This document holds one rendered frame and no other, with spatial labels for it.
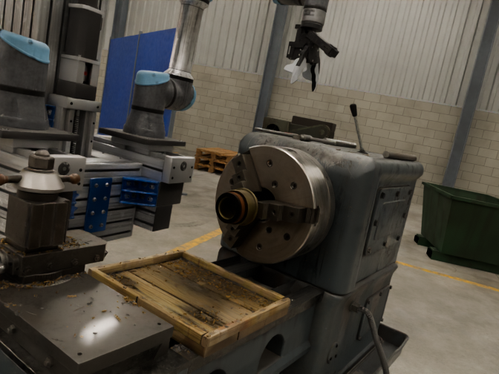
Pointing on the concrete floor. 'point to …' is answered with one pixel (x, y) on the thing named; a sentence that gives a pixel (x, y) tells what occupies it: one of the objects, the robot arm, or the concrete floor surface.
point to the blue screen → (116, 107)
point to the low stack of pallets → (213, 159)
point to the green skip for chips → (460, 227)
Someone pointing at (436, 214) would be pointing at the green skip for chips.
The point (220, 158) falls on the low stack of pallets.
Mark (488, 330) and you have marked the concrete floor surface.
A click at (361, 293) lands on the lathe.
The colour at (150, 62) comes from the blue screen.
